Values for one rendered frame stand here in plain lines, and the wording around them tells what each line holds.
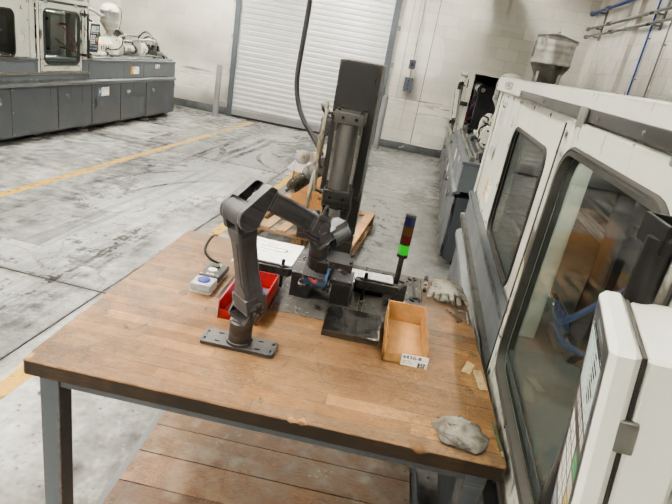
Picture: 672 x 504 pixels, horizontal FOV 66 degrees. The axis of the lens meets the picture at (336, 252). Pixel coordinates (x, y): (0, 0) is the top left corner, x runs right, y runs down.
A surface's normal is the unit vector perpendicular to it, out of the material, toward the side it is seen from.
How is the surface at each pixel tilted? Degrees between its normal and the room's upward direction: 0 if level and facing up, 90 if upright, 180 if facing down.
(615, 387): 90
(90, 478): 0
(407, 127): 90
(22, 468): 0
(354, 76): 90
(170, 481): 0
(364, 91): 90
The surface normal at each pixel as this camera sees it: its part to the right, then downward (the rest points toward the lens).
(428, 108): -0.18, 0.32
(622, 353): -0.23, -0.47
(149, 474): 0.17, -0.92
